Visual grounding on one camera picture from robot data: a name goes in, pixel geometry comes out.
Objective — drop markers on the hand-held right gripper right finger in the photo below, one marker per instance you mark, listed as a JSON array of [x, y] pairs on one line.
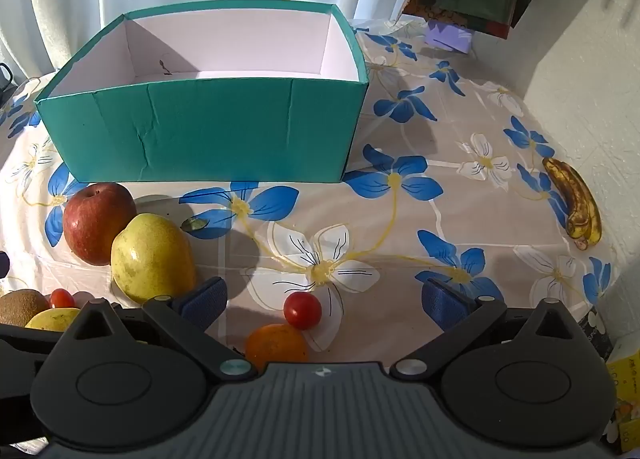
[[445, 306]]

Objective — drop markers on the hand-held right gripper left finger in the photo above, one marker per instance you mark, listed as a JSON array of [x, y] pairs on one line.
[[201, 302]]

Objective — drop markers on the large yellow pear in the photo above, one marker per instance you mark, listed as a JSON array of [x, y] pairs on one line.
[[150, 259]]

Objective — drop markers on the brown kiwi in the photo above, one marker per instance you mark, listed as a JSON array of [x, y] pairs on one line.
[[20, 308]]

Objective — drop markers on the small orange tangerine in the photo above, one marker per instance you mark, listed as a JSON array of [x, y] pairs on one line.
[[275, 346]]

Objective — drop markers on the red cherry tomato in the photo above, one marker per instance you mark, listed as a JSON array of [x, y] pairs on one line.
[[302, 310], [61, 298]]

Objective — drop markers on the small dark red apple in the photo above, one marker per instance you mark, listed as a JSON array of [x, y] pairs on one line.
[[95, 224]]

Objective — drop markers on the teal cardboard box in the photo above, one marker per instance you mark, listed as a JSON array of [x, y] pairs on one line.
[[200, 134]]

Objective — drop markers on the brown spotted banana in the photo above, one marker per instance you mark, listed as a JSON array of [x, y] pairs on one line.
[[562, 184]]

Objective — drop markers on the blue floral tablecloth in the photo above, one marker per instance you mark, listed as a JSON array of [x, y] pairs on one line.
[[450, 179]]

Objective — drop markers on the black printed box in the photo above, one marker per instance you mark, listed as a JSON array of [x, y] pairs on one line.
[[597, 334]]

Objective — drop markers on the yellow printed carton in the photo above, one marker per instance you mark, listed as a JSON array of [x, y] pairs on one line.
[[625, 389]]

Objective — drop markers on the purple folded paper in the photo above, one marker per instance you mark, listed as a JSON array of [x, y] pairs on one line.
[[447, 36]]

